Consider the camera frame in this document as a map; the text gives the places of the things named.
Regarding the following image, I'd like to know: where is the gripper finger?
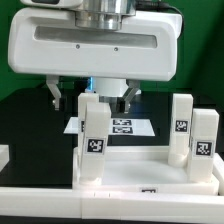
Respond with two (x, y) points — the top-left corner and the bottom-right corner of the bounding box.
(118, 79), (140, 113)
(46, 75), (61, 110)

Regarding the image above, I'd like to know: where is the white front wall fence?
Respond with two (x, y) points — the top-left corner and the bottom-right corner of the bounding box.
(0, 187), (224, 224)

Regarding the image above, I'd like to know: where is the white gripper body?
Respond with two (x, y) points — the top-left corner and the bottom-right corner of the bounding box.
(8, 8), (182, 81)

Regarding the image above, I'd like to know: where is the white marker sheet with tags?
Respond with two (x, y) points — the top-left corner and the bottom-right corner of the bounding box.
(64, 117), (155, 137)

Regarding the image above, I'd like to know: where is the white wall block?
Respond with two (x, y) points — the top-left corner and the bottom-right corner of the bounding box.
(213, 154), (224, 196)
(0, 145), (9, 172)

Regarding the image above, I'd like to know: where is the white desk top tray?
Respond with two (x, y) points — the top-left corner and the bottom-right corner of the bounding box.
(72, 146), (219, 195)

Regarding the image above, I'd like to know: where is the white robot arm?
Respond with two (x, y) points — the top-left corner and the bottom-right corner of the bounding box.
(8, 0), (184, 112)

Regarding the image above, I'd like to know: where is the white left wall block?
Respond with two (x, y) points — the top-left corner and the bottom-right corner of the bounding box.
(0, 145), (9, 172)

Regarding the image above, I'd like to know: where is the white right wall block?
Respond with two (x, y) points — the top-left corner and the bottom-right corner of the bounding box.
(213, 154), (224, 196)

